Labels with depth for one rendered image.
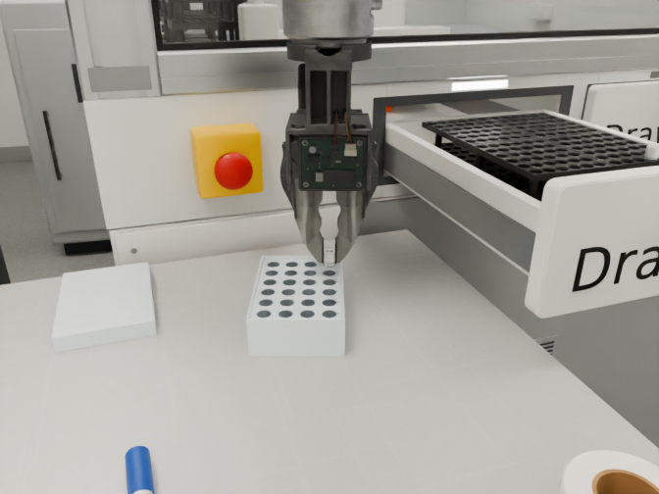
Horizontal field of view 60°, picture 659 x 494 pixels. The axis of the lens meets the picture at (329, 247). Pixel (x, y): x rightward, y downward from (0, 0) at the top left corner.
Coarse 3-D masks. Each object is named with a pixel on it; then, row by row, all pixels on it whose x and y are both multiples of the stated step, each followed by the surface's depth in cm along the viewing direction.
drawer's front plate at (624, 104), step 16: (592, 96) 77; (608, 96) 77; (624, 96) 78; (640, 96) 79; (656, 96) 80; (592, 112) 77; (608, 112) 78; (624, 112) 79; (640, 112) 80; (656, 112) 81; (624, 128) 80; (640, 128) 81; (656, 128) 82
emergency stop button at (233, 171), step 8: (232, 152) 59; (224, 160) 58; (232, 160) 59; (240, 160) 59; (248, 160) 60; (216, 168) 59; (224, 168) 59; (232, 168) 59; (240, 168) 59; (248, 168) 59; (216, 176) 59; (224, 176) 59; (232, 176) 59; (240, 176) 59; (248, 176) 60; (224, 184) 59; (232, 184) 60; (240, 184) 60
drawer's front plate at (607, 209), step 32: (544, 192) 41; (576, 192) 40; (608, 192) 41; (640, 192) 42; (544, 224) 42; (576, 224) 41; (608, 224) 42; (640, 224) 43; (544, 256) 42; (576, 256) 43; (640, 256) 45; (544, 288) 43; (608, 288) 45; (640, 288) 46
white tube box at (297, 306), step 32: (288, 256) 59; (256, 288) 53; (288, 288) 53; (320, 288) 53; (256, 320) 48; (288, 320) 48; (320, 320) 48; (256, 352) 49; (288, 352) 49; (320, 352) 49
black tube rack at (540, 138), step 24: (456, 120) 71; (480, 120) 72; (504, 120) 71; (528, 120) 71; (552, 120) 71; (432, 144) 71; (456, 144) 71; (480, 144) 60; (504, 144) 61; (528, 144) 60; (552, 144) 60; (576, 144) 60; (600, 144) 60; (624, 144) 61; (480, 168) 61; (504, 168) 62; (528, 168) 52; (528, 192) 54
